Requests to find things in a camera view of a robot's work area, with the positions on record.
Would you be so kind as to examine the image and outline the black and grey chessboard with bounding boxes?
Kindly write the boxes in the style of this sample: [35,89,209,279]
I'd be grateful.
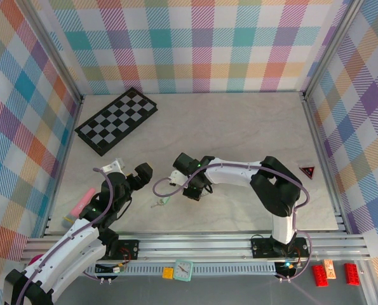
[74,87,159,157]

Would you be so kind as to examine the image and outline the pink tube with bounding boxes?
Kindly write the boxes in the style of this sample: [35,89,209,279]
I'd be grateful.
[63,187,96,228]

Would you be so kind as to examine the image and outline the mint green alarm clock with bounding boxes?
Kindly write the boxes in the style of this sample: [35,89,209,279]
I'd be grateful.
[172,259,194,283]

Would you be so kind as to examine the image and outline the red and black triangle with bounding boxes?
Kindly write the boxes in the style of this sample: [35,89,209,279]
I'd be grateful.
[299,165,316,179]

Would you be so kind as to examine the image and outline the red toy brick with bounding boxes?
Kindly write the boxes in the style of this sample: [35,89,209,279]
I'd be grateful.
[311,264,330,287]
[344,262,361,286]

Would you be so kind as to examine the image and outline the orange wooden block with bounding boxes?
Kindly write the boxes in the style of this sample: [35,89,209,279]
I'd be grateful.
[323,259,337,280]

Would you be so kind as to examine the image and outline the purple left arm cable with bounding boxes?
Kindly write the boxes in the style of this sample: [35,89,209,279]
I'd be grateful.
[15,167,116,305]

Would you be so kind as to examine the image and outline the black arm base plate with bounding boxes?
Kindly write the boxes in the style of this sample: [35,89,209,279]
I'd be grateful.
[250,236,310,260]
[111,240,141,261]

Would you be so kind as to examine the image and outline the aluminium side rail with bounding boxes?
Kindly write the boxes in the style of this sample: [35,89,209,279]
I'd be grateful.
[41,93,86,238]
[300,91,349,235]

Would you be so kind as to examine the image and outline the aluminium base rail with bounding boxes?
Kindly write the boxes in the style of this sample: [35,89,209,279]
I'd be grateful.
[20,230,372,263]

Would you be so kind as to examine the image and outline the grey slotted cable duct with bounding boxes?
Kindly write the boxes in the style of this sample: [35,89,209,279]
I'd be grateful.
[61,262,278,276]

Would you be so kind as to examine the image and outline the aluminium corner post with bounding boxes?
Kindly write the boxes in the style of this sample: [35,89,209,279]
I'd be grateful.
[18,0,83,103]
[302,0,366,101]

